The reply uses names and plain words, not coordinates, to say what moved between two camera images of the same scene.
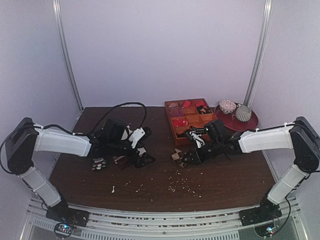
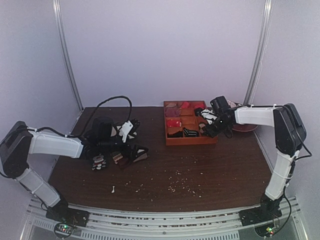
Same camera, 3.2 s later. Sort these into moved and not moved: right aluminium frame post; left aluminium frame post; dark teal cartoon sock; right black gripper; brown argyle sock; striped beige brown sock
Moved: brown argyle sock; right black gripper
Not moved: dark teal cartoon sock; right aluminium frame post; left aluminium frame post; striped beige brown sock
